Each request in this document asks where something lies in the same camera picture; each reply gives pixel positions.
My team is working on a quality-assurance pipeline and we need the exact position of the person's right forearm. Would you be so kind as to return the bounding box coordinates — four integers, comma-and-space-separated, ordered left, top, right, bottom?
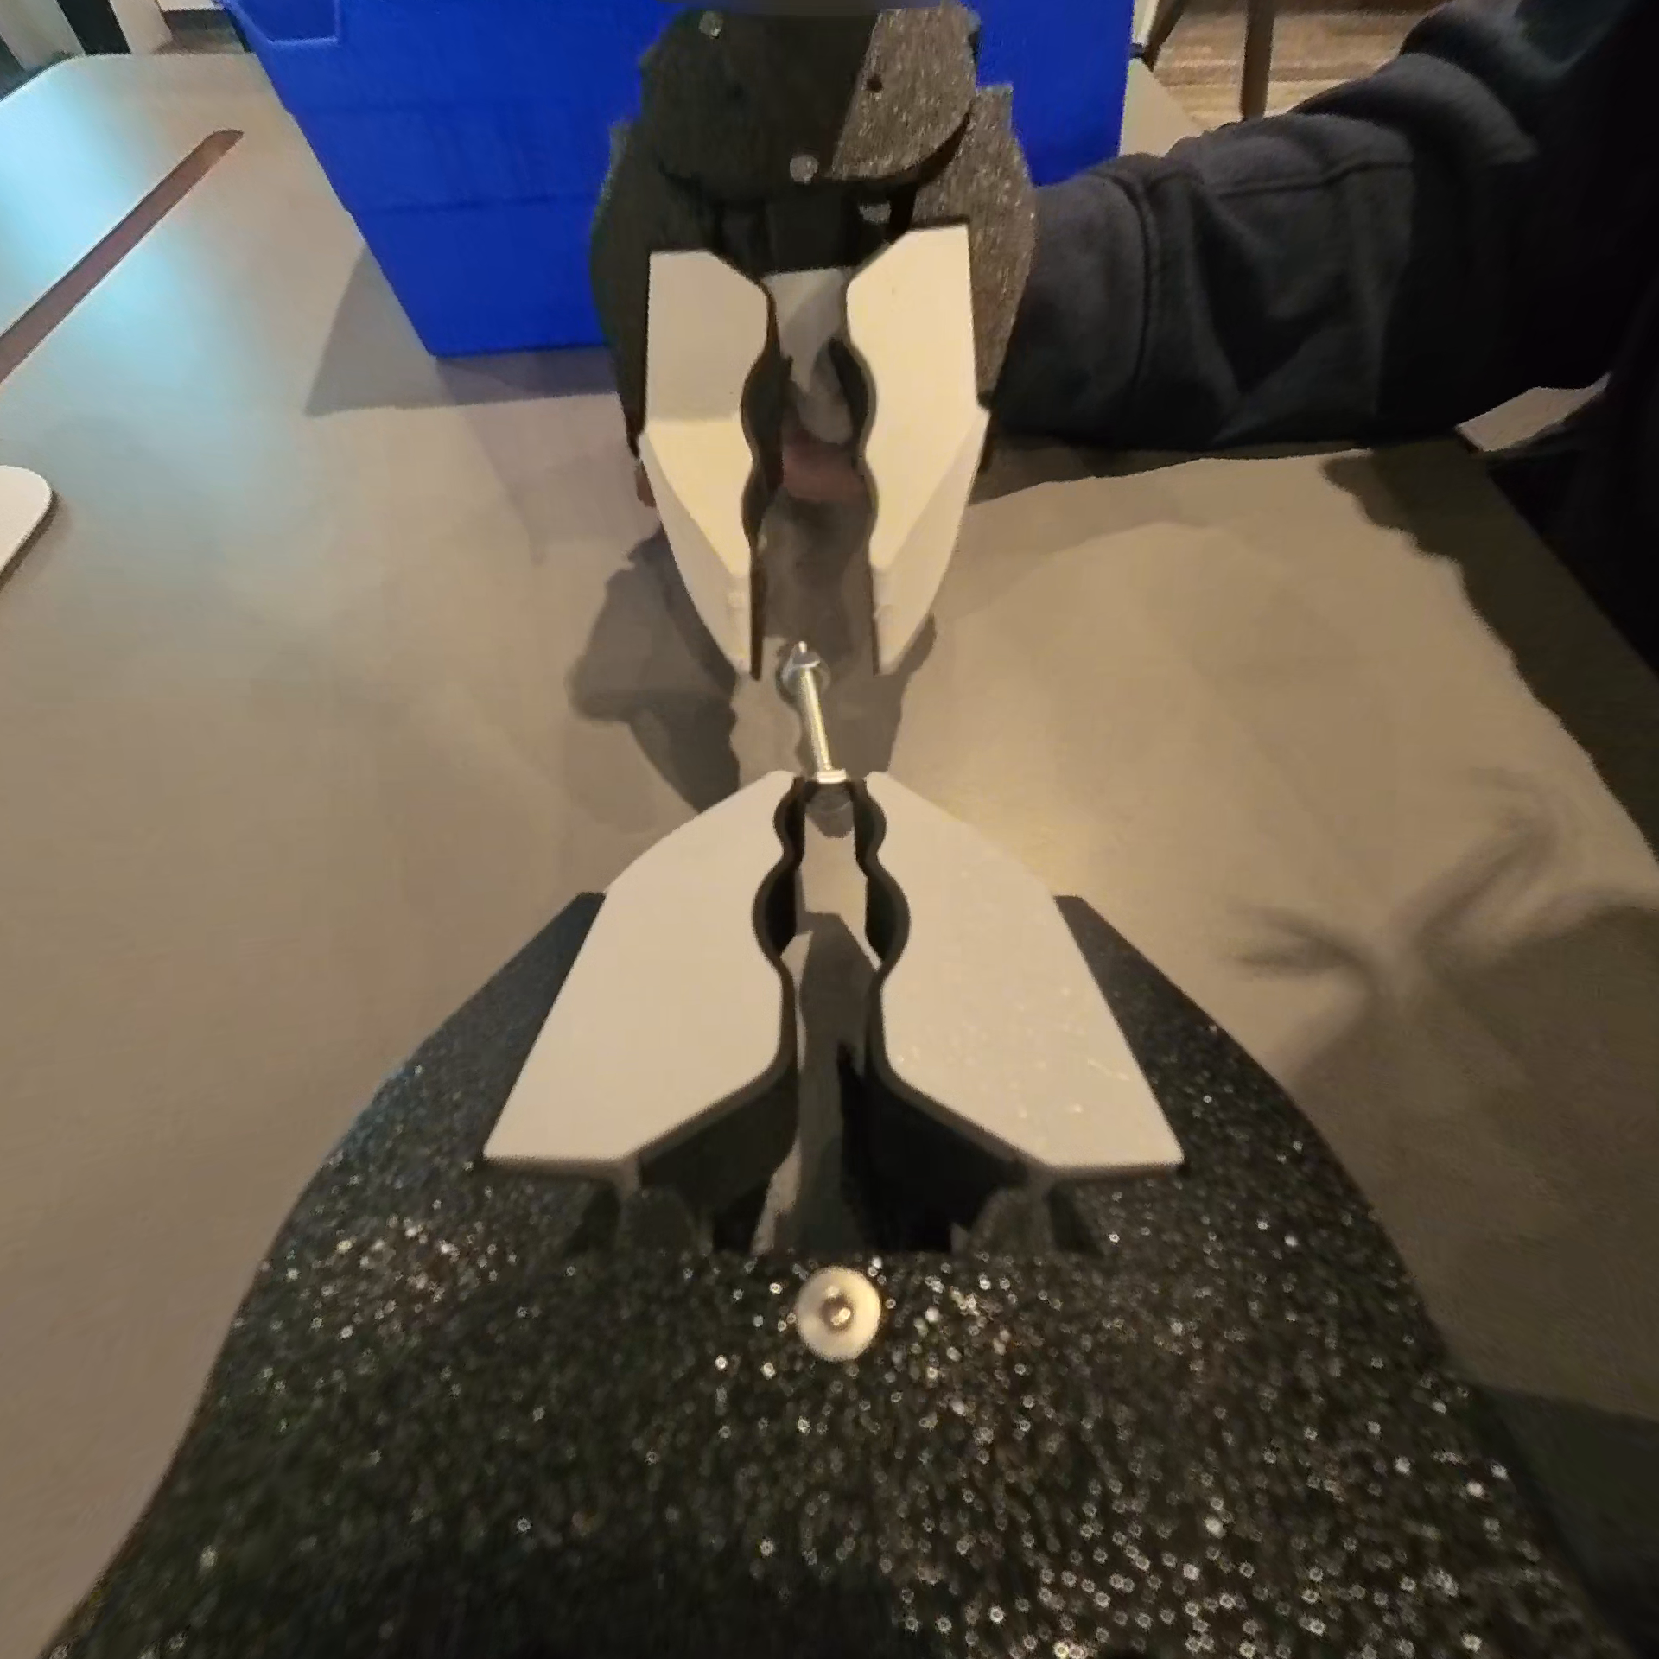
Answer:
992, 0, 1659, 456

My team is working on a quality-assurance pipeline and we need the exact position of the white flat base plate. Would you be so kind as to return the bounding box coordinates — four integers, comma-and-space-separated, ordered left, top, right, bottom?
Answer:
0, 464, 59, 588

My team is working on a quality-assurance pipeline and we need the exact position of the dark wooden chair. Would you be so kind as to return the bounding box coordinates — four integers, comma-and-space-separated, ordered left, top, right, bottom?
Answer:
1134, 0, 1286, 120

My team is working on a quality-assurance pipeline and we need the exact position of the blue plastic bin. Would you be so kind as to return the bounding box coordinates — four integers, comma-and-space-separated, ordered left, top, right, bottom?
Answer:
221, 0, 1140, 357

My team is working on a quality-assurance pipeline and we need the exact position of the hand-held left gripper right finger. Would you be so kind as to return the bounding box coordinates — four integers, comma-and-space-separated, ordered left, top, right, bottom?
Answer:
855, 770, 1185, 1226

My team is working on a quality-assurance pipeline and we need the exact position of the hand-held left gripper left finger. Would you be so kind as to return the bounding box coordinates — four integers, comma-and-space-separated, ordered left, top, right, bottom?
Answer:
482, 768, 802, 1220

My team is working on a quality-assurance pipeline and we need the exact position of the silver metal bolt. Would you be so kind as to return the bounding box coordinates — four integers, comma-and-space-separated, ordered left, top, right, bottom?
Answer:
774, 642, 851, 782

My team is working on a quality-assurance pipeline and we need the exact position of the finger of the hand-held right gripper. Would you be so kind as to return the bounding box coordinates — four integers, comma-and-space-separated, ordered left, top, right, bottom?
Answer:
839, 223, 995, 677
642, 249, 782, 685

